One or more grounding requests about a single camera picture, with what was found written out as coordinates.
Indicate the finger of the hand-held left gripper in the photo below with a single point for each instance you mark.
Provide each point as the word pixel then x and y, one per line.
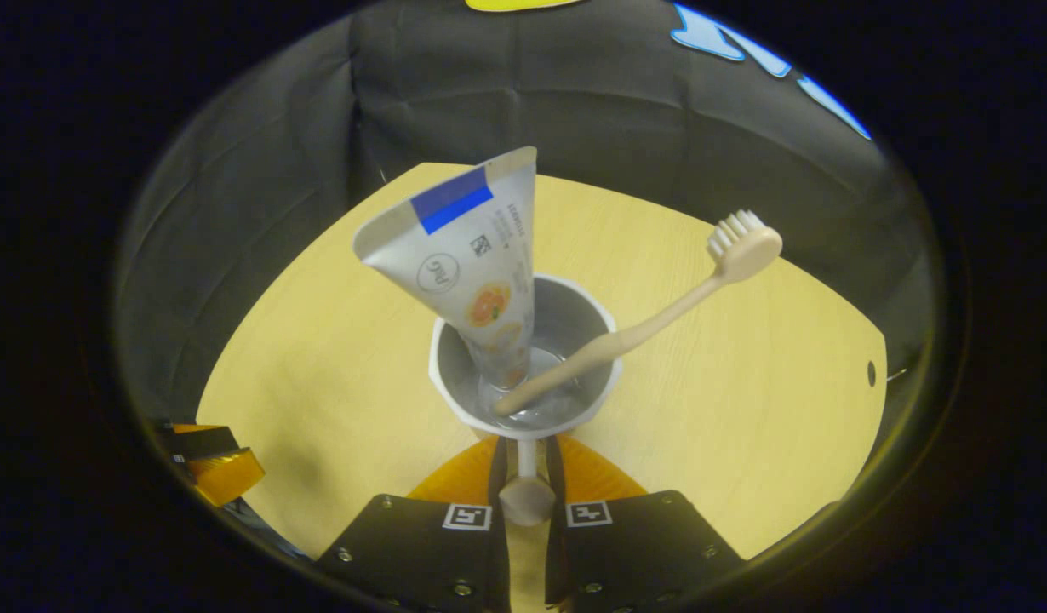
pixel 225 477
pixel 204 441

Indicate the white toothpaste tube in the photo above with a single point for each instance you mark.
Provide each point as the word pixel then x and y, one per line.
pixel 455 247

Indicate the beige toothbrush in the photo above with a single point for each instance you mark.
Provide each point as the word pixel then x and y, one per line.
pixel 643 332

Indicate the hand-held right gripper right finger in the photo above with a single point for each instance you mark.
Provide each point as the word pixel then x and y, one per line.
pixel 634 553

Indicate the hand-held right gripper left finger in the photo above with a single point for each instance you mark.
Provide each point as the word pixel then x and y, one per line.
pixel 421 553

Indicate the light wooden desktop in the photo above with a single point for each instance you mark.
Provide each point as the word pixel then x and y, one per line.
pixel 745 409

